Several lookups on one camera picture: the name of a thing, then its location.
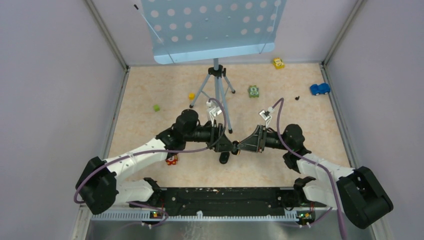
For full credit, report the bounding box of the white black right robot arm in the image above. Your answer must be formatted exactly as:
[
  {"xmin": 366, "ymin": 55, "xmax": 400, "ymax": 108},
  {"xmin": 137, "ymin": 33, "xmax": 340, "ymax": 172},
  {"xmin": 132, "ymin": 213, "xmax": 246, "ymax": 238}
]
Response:
[{"xmin": 234, "ymin": 124, "xmax": 394, "ymax": 229}]

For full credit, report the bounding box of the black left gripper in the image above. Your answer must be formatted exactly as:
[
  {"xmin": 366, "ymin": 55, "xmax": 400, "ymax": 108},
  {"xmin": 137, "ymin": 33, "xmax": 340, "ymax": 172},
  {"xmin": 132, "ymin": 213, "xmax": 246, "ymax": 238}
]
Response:
[{"xmin": 184, "ymin": 118, "xmax": 237, "ymax": 152}]

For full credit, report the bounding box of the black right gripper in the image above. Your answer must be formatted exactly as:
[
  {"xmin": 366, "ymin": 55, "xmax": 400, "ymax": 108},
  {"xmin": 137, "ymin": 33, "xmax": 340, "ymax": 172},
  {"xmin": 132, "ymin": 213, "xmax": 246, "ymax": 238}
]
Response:
[{"xmin": 236, "ymin": 124, "xmax": 291, "ymax": 153}]

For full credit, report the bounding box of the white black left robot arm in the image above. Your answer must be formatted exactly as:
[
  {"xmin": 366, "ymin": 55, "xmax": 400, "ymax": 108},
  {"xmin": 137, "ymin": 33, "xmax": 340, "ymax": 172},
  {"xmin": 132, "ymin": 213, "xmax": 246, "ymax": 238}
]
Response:
[{"xmin": 74, "ymin": 106, "xmax": 234, "ymax": 215}]

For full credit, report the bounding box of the black earbuds charging case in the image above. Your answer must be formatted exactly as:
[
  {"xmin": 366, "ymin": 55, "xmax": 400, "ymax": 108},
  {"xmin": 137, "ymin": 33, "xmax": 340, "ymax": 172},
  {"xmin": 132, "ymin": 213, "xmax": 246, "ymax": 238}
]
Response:
[{"xmin": 219, "ymin": 152, "xmax": 230, "ymax": 165}]

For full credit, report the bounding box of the red owl number block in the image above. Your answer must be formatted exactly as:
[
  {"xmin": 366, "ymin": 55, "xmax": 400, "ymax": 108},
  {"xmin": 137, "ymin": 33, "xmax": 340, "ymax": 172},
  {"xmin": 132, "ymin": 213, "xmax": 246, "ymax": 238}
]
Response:
[{"xmin": 165, "ymin": 155, "xmax": 179, "ymax": 166}]

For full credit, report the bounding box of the yellow toy block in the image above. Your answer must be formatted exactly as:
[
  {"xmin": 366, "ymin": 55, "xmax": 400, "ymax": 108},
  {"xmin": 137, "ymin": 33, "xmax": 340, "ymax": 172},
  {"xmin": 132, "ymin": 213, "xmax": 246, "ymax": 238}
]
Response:
[{"xmin": 272, "ymin": 57, "xmax": 285, "ymax": 70}]

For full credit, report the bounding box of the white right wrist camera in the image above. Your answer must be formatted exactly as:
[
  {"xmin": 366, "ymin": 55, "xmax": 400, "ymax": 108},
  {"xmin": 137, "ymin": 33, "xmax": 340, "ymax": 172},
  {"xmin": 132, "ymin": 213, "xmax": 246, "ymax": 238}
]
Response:
[{"xmin": 258, "ymin": 106, "xmax": 274, "ymax": 122}]

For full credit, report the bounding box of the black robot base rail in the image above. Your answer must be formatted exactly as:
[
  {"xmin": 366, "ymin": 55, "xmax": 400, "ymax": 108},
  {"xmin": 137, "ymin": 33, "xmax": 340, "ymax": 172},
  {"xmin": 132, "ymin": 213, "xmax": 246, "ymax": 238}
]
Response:
[{"xmin": 144, "ymin": 187, "xmax": 311, "ymax": 217}]

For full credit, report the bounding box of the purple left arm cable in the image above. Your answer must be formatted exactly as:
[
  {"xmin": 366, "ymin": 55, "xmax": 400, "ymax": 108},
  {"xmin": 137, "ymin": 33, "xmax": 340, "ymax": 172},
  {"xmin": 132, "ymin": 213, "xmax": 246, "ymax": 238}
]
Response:
[{"xmin": 73, "ymin": 97, "xmax": 228, "ymax": 204}]

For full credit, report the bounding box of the green monster toy block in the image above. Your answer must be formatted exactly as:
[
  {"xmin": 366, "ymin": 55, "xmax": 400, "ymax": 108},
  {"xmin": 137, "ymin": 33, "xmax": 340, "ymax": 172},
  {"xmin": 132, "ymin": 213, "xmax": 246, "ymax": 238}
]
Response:
[{"xmin": 247, "ymin": 85, "xmax": 260, "ymax": 98}]

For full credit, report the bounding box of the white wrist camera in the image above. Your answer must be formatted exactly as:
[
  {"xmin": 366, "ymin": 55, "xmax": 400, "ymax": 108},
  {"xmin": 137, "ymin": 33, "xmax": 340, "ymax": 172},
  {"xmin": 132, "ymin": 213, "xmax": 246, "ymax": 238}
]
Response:
[
  {"xmin": 258, "ymin": 106, "xmax": 274, "ymax": 122},
  {"xmin": 206, "ymin": 101, "xmax": 222, "ymax": 123}
]

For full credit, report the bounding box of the earbuds case base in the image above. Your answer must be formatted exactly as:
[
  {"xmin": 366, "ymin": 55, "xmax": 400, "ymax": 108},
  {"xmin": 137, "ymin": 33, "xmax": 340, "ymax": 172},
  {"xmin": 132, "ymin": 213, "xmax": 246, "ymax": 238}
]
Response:
[{"xmin": 231, "ymin": 140, "xmax": 240, "ymax": 156}]

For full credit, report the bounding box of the small green cube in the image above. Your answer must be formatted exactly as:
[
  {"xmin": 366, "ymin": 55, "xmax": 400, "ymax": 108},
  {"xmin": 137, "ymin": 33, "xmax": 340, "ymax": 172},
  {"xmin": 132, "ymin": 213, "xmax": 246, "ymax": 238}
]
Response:
[{"xmin": 153, "ymin": 104, "xmax": 161, "ymax": 112}]

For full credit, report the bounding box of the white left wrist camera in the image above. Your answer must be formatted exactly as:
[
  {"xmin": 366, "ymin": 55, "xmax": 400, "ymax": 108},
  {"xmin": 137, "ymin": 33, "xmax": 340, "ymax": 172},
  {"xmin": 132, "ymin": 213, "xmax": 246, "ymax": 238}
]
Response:
[{"xmin": 206, "ymin": 101, "xmax": 222, "ymax": 123}]

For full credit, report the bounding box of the blue toy car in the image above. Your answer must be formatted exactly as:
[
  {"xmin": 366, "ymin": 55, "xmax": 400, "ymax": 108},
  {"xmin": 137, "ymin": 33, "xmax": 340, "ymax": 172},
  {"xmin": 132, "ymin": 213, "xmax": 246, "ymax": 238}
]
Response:
[{"xmin": 309, "ymin": 83, "xmax": 331, "ymax": 96}]

